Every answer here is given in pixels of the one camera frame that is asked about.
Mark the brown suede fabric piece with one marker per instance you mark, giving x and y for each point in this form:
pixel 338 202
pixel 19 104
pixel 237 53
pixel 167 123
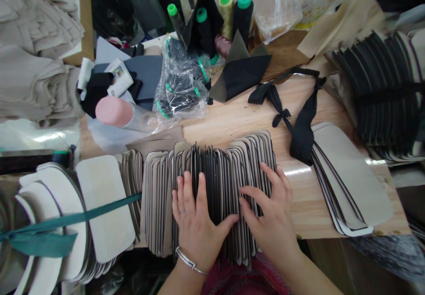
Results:
pixel 285 52

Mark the black-tied bundle of dark-edged pieces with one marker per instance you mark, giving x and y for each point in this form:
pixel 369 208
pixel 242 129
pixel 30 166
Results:
pixel 385 85

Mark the black and olive triangular fabric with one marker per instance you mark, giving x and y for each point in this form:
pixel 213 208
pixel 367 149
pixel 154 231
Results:
pixel 242 72

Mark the row of beige black-edged pieces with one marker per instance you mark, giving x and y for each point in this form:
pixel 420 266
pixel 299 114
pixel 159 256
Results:
pixel 159 202

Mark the fanned stack of beige pieces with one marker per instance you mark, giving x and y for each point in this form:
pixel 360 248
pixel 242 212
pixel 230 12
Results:
pixel 348 175

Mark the plastic bag of black spools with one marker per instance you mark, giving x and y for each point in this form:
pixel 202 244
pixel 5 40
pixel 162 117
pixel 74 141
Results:
pixel 181 85

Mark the small white printed box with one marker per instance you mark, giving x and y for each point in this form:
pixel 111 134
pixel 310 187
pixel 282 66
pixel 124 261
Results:
pixel 119 79

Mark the knotted black fabric strips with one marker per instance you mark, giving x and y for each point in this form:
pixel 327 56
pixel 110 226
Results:
pixel 303 125

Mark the person's right hand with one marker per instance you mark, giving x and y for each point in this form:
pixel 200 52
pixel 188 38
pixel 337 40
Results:
pixel 274 222

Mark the beige fabric strip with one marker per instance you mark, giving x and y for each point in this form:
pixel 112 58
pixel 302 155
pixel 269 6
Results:
pixel 335 32

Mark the green ribbon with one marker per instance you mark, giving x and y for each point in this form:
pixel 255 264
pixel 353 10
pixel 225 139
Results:
pixel 49 238

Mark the slim black cone, green top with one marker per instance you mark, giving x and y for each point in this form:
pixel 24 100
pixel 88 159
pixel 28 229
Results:
pixel 175 19

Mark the large black thread cone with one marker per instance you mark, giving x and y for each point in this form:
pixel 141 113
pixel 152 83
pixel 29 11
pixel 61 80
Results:
pixel 242 16

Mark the dark patterned fabric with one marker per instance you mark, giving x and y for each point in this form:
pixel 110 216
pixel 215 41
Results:
pixel 391 261

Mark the white bag with yellow print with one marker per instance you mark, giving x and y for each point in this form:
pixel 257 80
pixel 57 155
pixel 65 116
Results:
pixel 322 2

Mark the ribbon-tied bundle of beige pieces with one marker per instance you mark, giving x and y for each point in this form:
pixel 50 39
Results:
pixel 99 188

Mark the grey foam sheets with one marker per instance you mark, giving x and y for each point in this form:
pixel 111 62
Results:
pixel 146 72

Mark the pile of beige fabric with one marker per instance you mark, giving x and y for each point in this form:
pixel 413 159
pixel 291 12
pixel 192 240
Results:
pixel 33 59

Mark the wooden frame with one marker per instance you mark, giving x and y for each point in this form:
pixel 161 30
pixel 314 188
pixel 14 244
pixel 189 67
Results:
pixel 81 19

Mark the black fabric over thread cone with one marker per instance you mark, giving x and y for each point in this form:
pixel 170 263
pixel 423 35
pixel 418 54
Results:
pixel 204 32

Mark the clear bottle with pink cap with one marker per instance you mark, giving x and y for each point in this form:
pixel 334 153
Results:
pixel 113 110

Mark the person's body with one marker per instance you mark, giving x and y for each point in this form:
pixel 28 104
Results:
pixel 239 278

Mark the olive thread cone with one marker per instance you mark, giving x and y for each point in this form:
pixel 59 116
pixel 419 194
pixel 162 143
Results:
pixel 226 12

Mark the person's left hand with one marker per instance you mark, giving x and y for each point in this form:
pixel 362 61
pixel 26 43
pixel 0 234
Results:
pixel 194 228

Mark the crumpled black fabric scraps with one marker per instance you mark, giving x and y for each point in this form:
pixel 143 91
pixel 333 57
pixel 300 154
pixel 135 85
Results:
pixel 93 92

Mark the black machine with green spool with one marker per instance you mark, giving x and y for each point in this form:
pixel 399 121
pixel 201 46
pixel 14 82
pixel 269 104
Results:
pixel 30 160

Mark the clear bag of brown material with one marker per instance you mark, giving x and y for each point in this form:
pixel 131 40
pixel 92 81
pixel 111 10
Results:
pixel 272 9

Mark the maroon thread spool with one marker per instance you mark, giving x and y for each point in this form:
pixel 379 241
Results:
pixel 223 46

